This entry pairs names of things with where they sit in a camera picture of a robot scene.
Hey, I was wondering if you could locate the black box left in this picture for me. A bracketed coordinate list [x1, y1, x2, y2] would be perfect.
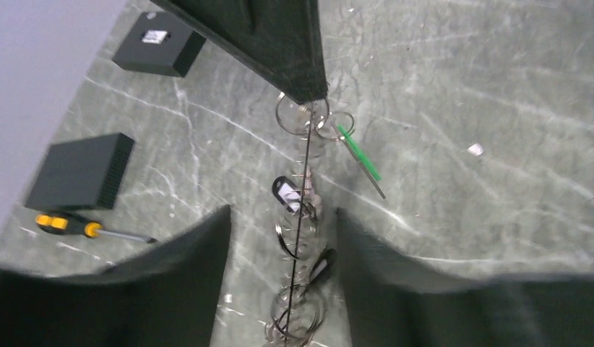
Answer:
[24, 132, 135, 211]

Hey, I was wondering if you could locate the white key tag black frame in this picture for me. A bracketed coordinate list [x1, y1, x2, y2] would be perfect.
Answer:
[272, 176, 301, 213]

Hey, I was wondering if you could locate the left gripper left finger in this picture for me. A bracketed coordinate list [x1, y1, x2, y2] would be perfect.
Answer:
[0, 205, 232, 346]

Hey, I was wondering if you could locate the green head key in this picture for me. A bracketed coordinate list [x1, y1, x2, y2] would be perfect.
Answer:
[332, 123, 387, 200]

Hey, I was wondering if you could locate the yellow black screwdriver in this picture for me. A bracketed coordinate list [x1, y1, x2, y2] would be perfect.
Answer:
[34, 211, 158, 244]

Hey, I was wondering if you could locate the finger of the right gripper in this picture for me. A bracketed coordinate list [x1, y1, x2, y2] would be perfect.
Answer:
[154, 0, 328, 104]

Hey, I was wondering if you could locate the black head key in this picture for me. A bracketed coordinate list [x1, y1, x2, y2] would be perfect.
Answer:
[308, 247, 337, 288]

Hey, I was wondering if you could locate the black box with label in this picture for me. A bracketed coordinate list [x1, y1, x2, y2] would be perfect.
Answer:
[112, 12, 206, 77]

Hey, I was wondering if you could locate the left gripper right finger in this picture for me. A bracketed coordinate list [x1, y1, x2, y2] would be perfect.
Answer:
[336, 208, 594, 346]

